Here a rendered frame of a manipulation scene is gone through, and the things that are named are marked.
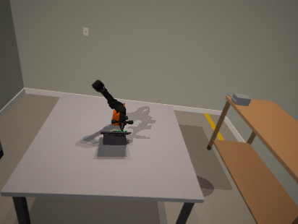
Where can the grey switch panel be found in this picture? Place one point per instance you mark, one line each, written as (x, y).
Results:
(115, 137)

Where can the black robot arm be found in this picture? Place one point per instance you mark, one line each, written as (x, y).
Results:
(115, 104)

